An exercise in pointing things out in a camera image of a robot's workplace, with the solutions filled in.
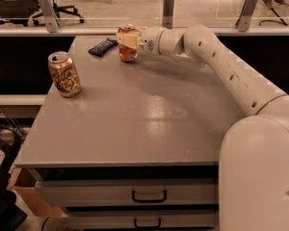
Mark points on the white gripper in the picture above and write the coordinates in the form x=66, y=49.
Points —
x=149, y=42

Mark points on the red coke can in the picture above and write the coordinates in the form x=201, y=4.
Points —
x=126, y=54

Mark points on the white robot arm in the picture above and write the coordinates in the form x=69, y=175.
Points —
x=254, y=155

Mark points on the dark blue rxbar wrapper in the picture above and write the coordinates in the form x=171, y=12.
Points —
x=102, y=47

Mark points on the brown gold soda can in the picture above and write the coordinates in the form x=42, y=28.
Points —
x=64, y=74

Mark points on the black office chair background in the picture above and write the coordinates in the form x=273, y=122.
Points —
x=19, y=11

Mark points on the upper grey drawer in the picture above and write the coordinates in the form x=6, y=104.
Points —
x=106, y=193

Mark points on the grey drawer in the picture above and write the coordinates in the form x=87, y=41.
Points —
x=123, y=220
x=106, y=193

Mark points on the cardboard box under table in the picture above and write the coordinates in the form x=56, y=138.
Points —
x=24, y=184

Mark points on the lower grey drawer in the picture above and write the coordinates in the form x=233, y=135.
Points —
x=123, y=220

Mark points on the black chair at left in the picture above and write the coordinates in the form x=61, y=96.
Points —
x=11, y=216

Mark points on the middle metal bracket post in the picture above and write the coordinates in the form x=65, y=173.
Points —
x=168, y=8

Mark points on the metal bracket post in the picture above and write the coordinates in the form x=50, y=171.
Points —
x=244, y=20
x=50, y=20
x=168, y=8

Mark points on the left metal bracket post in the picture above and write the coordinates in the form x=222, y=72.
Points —
x=50, y=20

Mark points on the right metal bracket post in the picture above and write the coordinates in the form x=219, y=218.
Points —
x=244, y=20

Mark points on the black upper drawer handle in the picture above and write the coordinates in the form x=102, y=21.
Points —
x=149, y=197

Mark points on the black drawer handle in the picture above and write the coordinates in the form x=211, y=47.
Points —
x=149, y=197
x=147, y=223

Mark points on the black lower drawer handle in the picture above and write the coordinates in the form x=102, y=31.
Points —
x=147, y=223

